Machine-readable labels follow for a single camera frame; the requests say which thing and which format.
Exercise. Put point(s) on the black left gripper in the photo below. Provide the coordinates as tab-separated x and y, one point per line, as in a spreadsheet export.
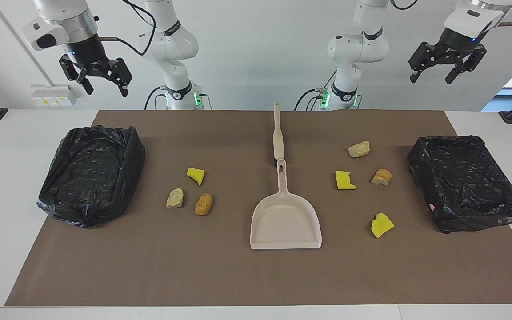
456	44

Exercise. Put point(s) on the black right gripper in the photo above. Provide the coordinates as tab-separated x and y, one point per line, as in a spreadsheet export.
87	53

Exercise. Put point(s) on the pale bread crust chunk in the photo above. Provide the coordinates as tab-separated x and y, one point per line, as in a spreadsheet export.
359	150

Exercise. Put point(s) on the orange striped bread piece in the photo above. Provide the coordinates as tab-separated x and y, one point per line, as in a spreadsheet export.
381	178

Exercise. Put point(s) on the yellow sponge wedge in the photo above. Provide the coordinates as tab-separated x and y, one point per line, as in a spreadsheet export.
196	175

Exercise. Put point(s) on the pale beige food chunk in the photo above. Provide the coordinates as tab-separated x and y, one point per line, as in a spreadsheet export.
175	198

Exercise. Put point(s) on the yellow notched sponge piece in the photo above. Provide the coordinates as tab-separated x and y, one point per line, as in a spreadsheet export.
344	181

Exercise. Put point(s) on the brown croquette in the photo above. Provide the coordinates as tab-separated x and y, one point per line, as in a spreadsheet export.
203	204

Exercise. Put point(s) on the yellow sponge chunk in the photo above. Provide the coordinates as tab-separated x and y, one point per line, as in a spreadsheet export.
382	226

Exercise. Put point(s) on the beige brush black bristles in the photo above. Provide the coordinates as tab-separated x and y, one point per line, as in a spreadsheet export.
278	142

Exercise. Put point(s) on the beige plastic dustpan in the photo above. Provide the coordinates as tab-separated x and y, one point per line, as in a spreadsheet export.
285	222

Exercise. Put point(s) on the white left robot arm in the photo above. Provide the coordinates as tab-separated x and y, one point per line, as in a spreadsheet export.
358	49

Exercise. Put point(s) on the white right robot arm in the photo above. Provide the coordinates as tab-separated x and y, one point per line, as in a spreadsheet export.
171	44

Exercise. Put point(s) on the black bag-lined bin pink spot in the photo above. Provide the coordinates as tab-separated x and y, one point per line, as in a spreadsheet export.
465	186

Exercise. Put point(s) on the brown paper table mat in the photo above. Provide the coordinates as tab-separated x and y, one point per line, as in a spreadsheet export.
238	275

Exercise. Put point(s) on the white wall outlet box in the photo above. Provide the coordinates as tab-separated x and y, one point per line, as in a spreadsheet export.
54	95

